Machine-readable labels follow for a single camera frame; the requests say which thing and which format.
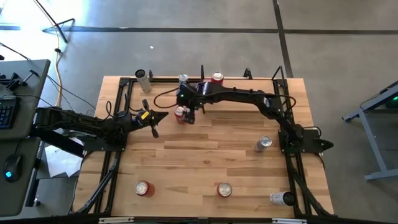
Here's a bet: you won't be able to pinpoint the black desk support beam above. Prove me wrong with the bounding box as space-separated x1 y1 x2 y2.
29 127 85 158

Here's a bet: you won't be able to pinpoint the black keyboard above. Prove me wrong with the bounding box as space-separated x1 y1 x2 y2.
0 95 21 130

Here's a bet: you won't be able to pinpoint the wooden shelf black frame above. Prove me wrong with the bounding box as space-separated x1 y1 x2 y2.
200 64 285 115

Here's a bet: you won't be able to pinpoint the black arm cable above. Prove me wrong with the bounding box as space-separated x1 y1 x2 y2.
104 92 141 119
153 87 180 110

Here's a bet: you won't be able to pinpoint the red Coca-Cola can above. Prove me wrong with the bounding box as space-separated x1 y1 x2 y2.
210 71 225 86

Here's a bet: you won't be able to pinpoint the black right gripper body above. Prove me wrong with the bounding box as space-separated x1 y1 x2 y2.
176 83 205 110

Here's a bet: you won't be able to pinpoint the tall white beverage can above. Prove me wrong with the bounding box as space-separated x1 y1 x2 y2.
269 190 297 207
134 68 153 94

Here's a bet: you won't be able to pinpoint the grey desk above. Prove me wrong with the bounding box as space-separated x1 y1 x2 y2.
0 58 52 218

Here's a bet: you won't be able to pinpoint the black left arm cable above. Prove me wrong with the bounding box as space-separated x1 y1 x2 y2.
104 92 141 119

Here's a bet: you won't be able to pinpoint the red soda can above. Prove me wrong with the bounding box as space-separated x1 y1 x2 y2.
134 180 156 198

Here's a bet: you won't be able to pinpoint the black desk clamp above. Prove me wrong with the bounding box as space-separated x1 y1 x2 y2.
0 72 41 91

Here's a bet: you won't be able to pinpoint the white paper sheet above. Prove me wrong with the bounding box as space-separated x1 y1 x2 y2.
44 144 83 178

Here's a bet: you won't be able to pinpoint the yellow power cable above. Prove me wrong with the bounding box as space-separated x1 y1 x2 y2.
51 18 65 108

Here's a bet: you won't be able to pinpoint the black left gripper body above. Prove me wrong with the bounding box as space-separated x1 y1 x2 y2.
135 98 160 139

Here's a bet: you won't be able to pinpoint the white metal bracket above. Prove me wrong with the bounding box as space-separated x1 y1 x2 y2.
98 217 134 224
272 218 308 224

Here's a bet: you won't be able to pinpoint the black tripod stand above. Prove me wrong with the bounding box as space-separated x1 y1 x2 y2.
32 0 76 44

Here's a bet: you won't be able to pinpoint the black computer mouse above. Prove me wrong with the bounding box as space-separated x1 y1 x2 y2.
2 153 24 183

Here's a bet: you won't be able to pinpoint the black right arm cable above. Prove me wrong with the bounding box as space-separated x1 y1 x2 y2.
153 87 180 110

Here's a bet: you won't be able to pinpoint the red Fanta strawberry can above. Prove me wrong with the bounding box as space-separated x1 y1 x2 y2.
216 181 233 198
174 105 187 126

